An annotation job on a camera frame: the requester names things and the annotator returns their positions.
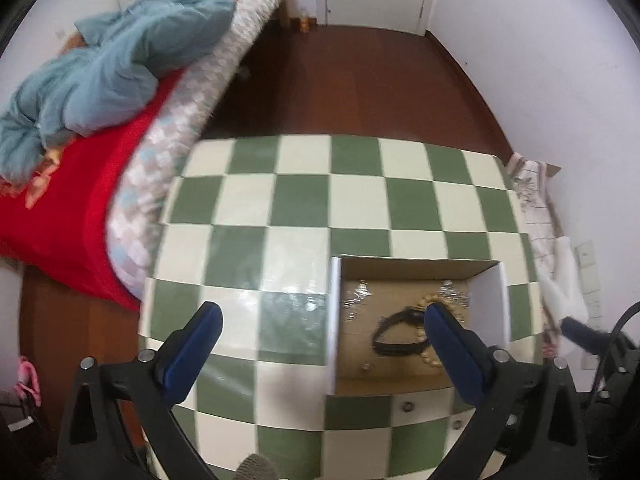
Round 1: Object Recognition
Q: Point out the pink slipper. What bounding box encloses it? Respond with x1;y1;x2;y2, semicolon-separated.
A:
14;355;44;407

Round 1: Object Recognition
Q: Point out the white plastic bag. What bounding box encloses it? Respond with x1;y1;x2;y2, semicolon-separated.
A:
537;234;589;357

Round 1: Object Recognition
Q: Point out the silver chain bracelet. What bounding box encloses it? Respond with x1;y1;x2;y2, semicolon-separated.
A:
437;280;470;307

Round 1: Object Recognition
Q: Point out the wooden bead bracelet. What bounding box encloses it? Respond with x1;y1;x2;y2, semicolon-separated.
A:
414;293;469;376

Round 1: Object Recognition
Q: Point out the black bin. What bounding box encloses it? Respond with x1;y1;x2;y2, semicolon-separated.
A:
0;392;53;463

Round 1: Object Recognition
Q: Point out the blue duvet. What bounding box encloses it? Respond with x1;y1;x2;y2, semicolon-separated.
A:
0;0;294;184

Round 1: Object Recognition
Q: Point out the white power strip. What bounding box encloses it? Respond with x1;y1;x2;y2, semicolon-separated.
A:
574;240;606;322

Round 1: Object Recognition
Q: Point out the black wristband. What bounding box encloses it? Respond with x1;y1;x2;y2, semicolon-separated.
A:
371;308;432;357

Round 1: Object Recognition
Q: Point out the pale checkered bed sheet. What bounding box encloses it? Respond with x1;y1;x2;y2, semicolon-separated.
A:
104;0;292;297

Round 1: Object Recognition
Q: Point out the cardboard box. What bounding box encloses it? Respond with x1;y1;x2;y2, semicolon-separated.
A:
325;254;511;397

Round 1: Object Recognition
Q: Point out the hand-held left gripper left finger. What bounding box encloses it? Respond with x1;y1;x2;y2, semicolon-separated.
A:
57;301;224;480

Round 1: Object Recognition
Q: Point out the silver jewelry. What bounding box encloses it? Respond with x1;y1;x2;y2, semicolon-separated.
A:
341;282;374;319

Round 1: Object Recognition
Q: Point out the bed with red blanket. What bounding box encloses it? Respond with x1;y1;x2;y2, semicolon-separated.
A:
0;0;251;312

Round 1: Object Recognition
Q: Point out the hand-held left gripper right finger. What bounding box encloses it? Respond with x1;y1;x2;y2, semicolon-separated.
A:
423;301;589;480

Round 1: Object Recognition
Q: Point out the green white checkered tablecloth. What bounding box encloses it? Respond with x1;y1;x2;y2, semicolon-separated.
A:
137;134;544;480

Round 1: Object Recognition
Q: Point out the patterned cloth bag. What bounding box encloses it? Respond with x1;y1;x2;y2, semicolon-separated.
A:
504;152;564;272

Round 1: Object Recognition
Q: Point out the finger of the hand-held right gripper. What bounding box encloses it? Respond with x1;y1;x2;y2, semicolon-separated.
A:
559;315;610;357

